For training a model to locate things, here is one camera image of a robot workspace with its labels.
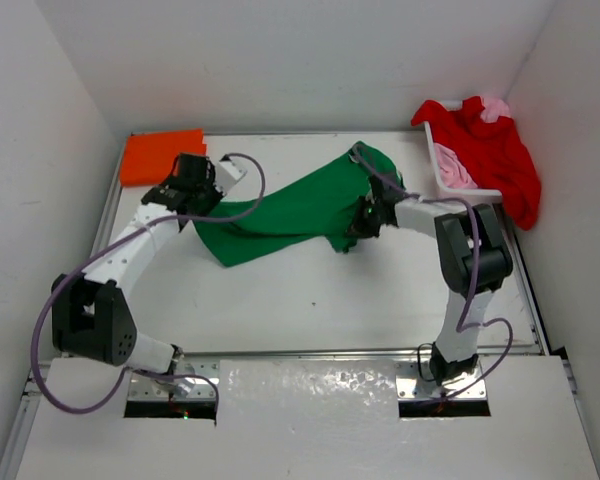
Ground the orange t shirt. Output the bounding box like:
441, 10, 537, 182
119, 129, 207, 188

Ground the green t shirt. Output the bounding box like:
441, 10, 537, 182
193, 141, 407, 269

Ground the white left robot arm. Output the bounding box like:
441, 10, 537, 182
51, 153, 245, 375

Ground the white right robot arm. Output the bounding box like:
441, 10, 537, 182
347, 177, 513, 385

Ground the white plastic bin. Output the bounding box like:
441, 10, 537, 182
423, 96, 511, 205

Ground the pink t shirt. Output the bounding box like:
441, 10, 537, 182
434, 143, 478, 189

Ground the red t shirt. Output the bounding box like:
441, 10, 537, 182
411, 96, 542, 230

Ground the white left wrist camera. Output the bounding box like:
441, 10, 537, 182
214, 157, 247, 197

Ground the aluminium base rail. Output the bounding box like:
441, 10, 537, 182
24, 344, 491, 401

